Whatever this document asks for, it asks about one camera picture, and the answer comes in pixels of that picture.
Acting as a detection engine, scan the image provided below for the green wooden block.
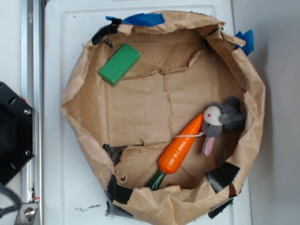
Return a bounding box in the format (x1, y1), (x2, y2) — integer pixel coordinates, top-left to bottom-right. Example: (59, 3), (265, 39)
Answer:
(98, 44), (141, 86)

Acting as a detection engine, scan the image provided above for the orange plastic toy carrot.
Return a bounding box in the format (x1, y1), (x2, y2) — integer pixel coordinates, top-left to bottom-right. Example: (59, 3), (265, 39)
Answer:
(147, 113), (204, 191)

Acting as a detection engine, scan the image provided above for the brown paper bag bin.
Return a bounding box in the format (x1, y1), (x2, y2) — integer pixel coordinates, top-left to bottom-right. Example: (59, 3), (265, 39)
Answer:
(61, 11), (265, 225)

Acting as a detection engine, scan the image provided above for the grey plush bunny toy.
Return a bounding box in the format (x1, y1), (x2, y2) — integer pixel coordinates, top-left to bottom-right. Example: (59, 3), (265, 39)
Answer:
(201, 96), (247, 157)

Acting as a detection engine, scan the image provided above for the brown toy croissant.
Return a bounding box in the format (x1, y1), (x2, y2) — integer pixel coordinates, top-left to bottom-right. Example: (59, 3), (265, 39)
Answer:
(167, 183), (186, 189)

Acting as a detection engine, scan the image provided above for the white plastic tray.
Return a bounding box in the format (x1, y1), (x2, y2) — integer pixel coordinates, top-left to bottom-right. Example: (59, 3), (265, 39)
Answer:
(43, 0), (253, 225)

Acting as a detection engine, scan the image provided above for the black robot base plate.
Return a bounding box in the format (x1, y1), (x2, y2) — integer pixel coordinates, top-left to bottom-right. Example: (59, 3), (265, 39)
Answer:
(0, 82), (34, 185)

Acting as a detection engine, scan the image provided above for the aluminium extrusion rail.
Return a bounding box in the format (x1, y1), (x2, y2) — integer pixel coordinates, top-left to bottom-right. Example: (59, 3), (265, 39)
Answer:
(21, 0), (46, 225)

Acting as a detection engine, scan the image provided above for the metal corner bracket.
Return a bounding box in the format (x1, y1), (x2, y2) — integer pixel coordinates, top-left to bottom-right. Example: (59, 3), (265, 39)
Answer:
(14, 202), (38, 225)

